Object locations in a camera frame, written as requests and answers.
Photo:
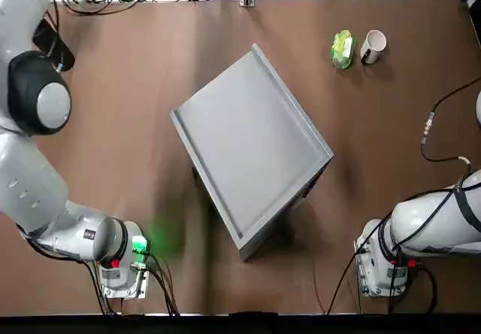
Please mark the green tissue pack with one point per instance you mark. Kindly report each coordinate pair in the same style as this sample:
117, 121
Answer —
342, 50

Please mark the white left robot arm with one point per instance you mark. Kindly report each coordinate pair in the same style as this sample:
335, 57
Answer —
30, 183

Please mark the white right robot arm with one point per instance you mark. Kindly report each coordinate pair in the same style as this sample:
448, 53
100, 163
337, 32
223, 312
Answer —
432, 221

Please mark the grey drawer cabinet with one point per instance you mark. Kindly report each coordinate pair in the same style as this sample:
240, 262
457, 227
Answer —
248, 142

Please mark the white mug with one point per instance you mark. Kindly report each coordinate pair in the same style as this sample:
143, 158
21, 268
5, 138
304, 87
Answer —
374, 46

